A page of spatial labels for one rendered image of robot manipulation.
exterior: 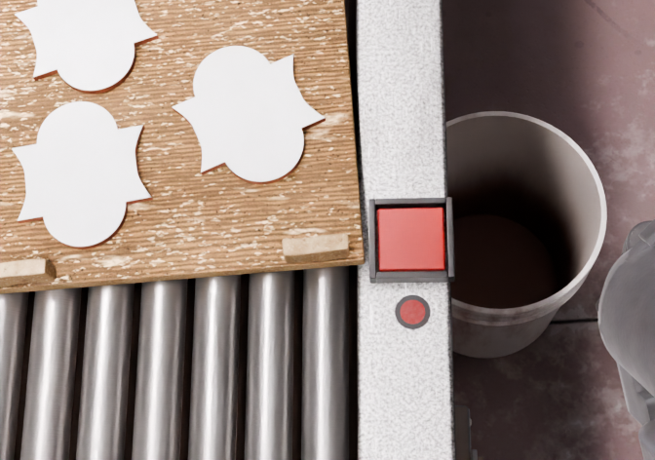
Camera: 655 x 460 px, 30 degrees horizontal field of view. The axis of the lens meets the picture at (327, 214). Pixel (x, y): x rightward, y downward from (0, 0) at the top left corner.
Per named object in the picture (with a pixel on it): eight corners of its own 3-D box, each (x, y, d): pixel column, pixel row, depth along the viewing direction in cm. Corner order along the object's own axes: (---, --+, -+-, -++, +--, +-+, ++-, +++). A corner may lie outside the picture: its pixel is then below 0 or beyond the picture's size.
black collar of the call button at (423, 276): (451, 203, 112) (452, 196, 111) (454, 282, 110) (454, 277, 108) (368, 205, 113) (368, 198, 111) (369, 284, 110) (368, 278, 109)
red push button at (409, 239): (443, 210, 112) (443, 206, 111) (444, 274, 110) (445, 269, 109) (377, 212, 113) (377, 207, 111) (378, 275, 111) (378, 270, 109)
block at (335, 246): (349, 241, 110) (347, 231, 107) (351, 260, 109) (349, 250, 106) (284, 246, 110) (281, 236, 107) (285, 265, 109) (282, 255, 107)
